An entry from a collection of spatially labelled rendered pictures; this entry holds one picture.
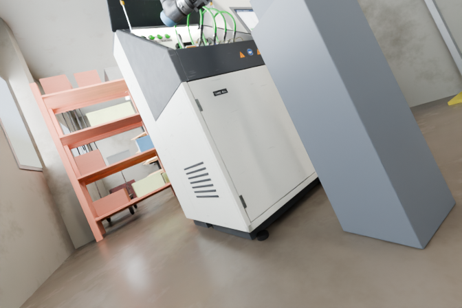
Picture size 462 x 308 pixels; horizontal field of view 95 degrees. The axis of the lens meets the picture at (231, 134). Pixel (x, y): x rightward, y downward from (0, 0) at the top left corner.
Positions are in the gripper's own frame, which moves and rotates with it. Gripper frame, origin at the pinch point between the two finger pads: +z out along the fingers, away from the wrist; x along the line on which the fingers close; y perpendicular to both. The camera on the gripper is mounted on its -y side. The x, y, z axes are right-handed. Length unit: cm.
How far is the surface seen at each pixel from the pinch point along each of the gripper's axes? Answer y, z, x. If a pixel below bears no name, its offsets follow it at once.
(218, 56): 28.4, -24.2, -1.3
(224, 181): 63, -33, 49
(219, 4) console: 15, -36, -85
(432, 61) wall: 162, 98, -116
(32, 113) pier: -21, -353, -88
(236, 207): 74, -32, 56
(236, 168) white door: 64, -28, 43
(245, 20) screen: 35, -24, -83
